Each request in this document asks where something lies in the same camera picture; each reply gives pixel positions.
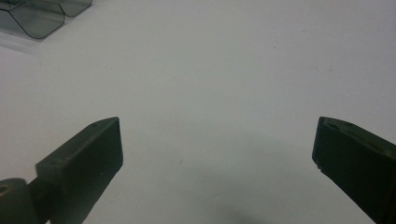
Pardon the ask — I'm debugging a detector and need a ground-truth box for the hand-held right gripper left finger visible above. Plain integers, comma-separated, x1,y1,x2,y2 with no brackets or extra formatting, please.
28,116,124,224

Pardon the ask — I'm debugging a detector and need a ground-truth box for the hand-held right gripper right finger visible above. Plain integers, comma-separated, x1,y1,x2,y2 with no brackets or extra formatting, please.
311,116,396,224

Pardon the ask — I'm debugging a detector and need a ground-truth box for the clear smoky plastic tray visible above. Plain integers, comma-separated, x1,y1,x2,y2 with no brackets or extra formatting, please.
0,0,93,40

